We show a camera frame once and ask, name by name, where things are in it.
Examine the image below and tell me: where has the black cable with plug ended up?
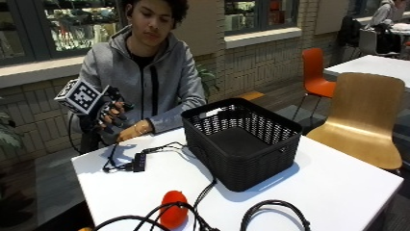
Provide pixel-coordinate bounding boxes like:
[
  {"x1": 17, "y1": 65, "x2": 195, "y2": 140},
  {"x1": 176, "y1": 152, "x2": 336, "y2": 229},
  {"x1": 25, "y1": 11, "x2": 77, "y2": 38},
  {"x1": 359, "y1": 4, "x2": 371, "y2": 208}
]
[{"x1": 140, "y1": 141, "x2": 190, "y2": 156}]

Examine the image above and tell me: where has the black cable hub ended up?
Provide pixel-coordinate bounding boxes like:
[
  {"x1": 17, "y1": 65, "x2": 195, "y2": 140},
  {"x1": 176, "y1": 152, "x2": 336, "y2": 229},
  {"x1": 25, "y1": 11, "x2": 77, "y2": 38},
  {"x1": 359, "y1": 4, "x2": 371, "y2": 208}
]
[{"x1": 132, "y1": 152, "x2": 148, "y2": 173}]

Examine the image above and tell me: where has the dark framed window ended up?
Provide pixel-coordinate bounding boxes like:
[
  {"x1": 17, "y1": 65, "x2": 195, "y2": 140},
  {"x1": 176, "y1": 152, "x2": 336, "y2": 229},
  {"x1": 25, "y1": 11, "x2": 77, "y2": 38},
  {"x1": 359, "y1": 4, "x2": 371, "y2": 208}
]
[
  {"x1": 0, "y1": 0, "x2": 126, "y2": 67},
  {"x1": 223, "y1": 0, "x2": 301, "y2": 37}
]

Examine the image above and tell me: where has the thin black looped cable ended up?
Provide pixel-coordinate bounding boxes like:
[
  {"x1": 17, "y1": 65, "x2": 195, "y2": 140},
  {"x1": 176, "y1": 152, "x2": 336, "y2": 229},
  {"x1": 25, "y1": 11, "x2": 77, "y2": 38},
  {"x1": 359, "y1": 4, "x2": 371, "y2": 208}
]
[{"x1": 102, "y1": 142, "x2": 135, "y2": 173}]

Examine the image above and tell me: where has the black woven plastic basket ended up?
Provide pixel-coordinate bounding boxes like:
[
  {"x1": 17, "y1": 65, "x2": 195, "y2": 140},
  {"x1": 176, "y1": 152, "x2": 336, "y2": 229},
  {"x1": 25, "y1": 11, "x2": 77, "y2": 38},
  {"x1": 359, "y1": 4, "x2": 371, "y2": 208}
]
[{"x1": 182, "y1": 97, "x2": 304, "y2": 193}]

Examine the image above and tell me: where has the orange plastic chair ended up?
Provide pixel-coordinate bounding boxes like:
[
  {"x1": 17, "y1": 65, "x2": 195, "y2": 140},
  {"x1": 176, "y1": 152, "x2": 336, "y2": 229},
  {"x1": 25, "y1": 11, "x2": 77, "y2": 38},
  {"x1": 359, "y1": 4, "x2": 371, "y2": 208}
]
[{"x1": 291, "y1": 47, "x2": 339, "y2": 122}]

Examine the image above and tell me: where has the black bag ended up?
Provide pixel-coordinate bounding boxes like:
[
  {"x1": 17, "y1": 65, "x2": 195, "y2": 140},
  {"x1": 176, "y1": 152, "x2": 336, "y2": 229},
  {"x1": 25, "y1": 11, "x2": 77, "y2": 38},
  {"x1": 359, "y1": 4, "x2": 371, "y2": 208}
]
[{"x1": 337, "y1": 15, "x2": 364, "y2": 48}]

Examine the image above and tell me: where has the orange red soft toy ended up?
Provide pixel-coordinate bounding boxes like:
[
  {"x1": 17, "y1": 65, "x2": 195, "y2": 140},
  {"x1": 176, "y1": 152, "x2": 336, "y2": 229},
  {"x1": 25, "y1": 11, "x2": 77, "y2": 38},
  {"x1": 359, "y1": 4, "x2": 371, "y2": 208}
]
[{"x1": 159, "y1": 190, "x2": 190, "y2": 230}]

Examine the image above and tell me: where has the grey chair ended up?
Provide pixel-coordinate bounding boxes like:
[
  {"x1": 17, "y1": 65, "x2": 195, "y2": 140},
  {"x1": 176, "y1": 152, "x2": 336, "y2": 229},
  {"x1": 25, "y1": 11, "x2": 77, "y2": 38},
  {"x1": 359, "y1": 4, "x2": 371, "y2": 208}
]
[{"x1": 359, "y1": 28, "x2": 403, "y2": 60}]

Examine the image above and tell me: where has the the person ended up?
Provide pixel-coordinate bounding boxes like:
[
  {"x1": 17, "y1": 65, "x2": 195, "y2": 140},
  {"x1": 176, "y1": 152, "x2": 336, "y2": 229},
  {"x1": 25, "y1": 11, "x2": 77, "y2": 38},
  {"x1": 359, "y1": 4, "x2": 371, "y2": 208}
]
[{"x1": 69, "y1": 0, "x2": 210, "y2": 155}]

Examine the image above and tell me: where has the thick black cable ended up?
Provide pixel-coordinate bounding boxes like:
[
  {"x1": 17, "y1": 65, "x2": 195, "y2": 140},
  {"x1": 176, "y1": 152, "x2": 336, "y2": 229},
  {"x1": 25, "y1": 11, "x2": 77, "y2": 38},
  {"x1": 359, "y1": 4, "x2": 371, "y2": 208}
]
[{"x1": 91, "y1": 177, "x2": 223, "y2": 231}]

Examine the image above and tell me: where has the light wooden chair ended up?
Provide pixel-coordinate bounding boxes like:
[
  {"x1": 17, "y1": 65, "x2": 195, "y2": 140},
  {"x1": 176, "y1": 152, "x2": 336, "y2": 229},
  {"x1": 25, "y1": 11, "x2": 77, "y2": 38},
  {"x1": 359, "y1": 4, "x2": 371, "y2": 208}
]
[{"x1": 305, "y1": 72, "x2": 407, "y2": 171}]

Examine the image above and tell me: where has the white side table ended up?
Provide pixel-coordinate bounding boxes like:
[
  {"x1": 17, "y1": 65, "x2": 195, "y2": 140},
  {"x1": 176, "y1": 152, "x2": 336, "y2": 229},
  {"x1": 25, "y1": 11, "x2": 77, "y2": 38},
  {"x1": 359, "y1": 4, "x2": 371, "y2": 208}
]
[{"x1": 324, "y1": 54, "x2": 410, "y2": 90}]

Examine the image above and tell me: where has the white cube with black markers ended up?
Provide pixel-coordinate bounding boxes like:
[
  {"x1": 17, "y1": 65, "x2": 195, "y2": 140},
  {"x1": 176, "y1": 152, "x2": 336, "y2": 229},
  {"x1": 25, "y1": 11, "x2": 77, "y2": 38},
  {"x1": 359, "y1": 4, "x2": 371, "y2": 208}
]
[{"x1": 53, "y1": 78, "x2": 112, "y2": 116}]

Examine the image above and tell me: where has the green leafy plant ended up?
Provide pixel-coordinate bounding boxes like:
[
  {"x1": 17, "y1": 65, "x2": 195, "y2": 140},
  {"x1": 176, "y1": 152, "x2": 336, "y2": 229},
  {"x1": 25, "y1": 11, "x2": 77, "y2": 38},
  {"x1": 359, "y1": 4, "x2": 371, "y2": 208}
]
[{"x1": 196, "y1": 64, "x2": 222, "y2": 101}]

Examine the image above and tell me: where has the black arched cable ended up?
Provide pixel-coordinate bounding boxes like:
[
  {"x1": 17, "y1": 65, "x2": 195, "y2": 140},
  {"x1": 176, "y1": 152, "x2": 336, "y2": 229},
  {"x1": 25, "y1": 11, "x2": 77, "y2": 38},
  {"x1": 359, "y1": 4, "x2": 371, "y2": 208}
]
[{"x1": 240, "y1": 199, "x2": 313, "y2": 231}]

